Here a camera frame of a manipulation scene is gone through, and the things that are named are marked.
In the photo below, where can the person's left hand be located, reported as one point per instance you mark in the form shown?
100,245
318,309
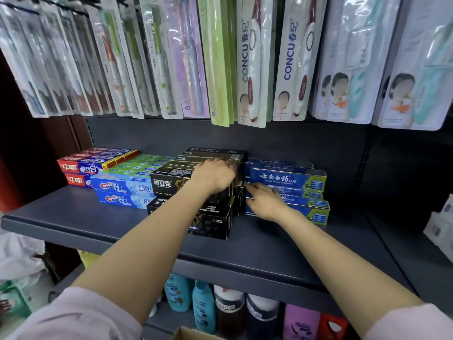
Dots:
216,177

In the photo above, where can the person's right hand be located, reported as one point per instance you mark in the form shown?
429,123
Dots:
269,205

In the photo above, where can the black patterned toothpaste box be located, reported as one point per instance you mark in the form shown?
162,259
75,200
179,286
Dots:
212,223
166,182
216,152

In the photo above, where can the gold toothpaste box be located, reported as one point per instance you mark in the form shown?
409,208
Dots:
193,160
180,165

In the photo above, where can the light blue toothpaste box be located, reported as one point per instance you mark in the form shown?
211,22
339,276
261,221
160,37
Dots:
120,185
120,200

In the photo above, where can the red and blue toothpaste box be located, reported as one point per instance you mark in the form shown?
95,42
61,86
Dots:
106,150
88,167
76,179

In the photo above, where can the dark grey shelf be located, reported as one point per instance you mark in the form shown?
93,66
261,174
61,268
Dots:
88,219

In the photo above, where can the brown cardboard box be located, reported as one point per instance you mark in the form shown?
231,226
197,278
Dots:
194,334

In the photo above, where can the person's right forearm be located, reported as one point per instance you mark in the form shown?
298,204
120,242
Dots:
347,272

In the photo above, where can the person's left forearm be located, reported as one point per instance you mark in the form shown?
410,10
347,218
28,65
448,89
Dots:
148,251

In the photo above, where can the dark grey shelf board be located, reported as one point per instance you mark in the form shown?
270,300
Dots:
170,322

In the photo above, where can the person's pink right sleeve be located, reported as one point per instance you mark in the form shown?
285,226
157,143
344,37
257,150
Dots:
414,323

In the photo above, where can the white-lidded dark jar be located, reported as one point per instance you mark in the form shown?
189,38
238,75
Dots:
262,315

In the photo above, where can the brown-lidded dark jar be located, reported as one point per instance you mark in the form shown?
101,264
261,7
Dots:
229,308

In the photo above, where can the stack of light green packs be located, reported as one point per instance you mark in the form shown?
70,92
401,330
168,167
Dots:
219,60

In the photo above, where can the large teal shampoo bottle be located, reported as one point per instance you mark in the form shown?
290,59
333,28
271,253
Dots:
178,292

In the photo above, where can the pink shampoo bottle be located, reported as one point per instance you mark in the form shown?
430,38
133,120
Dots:
301,322

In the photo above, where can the small teal shampoo bottle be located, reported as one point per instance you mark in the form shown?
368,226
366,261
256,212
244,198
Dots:
204,308

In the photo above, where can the stack of purple toothbrush packs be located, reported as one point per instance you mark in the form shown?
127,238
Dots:
187,56

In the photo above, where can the row of green toothbrush packs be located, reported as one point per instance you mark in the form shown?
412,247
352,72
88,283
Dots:
161,60

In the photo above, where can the stack of brown toothbrush packs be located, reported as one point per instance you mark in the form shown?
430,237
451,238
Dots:
276,60

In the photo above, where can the green toothbrush pack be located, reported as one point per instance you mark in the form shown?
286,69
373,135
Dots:
136,67

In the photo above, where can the white bottle blue cap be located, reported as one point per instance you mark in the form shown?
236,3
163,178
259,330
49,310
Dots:
159,302

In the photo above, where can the red orange bottle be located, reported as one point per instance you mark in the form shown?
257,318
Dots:
332,327

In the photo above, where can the orange toothbrush pack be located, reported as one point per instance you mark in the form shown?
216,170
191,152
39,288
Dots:
113,67

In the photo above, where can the yellow plastic bottle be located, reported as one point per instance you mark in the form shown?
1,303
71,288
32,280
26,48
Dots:
88,259

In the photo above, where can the stack of white tissue packs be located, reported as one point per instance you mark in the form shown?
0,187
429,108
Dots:
440,230

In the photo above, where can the stack of teal child toothbrush packs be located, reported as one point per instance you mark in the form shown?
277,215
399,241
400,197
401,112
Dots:
382,60

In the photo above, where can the red child toothbrush pack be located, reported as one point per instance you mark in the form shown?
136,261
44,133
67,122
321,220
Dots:
67,67

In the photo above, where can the red plastic roll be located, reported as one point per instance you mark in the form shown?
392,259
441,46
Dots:
9,184

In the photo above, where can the white plastic bag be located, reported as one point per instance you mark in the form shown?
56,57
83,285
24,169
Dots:
19,254

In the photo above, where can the stack of blue child toothbrush packs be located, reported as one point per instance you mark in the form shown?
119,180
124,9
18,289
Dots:
21,67

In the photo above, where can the green and white plastic pack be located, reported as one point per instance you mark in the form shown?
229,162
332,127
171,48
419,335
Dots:
14,300

